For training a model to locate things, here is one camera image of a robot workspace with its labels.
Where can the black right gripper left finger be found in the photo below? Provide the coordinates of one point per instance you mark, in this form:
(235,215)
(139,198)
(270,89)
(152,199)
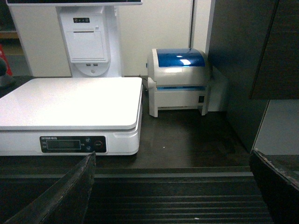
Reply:
(66,201)

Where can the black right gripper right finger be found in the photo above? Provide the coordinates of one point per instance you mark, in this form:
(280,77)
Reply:
(279,187)

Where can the white checkout scale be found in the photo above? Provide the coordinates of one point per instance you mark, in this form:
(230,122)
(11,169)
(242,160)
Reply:
(72,116)

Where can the white and blue label printer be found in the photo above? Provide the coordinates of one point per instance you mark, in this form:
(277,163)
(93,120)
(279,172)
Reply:
(178,79)

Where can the red fire equipment box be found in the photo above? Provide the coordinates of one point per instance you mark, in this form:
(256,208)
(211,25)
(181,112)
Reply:
(3,56)

